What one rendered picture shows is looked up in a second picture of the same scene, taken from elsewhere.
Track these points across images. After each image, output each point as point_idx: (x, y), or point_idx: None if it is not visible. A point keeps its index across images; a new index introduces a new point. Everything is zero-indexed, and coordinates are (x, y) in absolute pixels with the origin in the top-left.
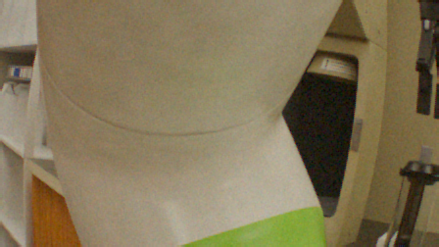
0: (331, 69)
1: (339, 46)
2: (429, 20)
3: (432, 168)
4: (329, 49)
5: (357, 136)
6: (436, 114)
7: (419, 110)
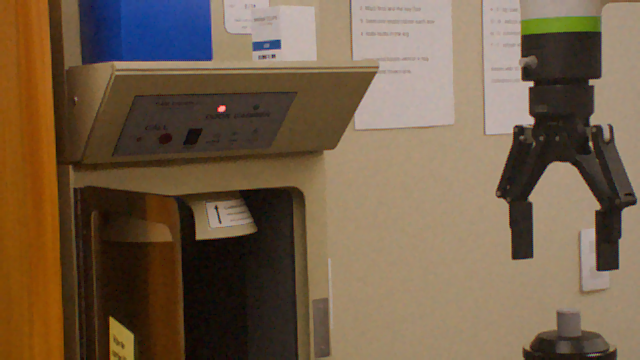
0: (232, 223)
1: (262, 175)
2: (583, 117)
3: (603, 337)
4: (241, 186)
5: (322, 330)
6: (520, 252)
7: (606, 266)
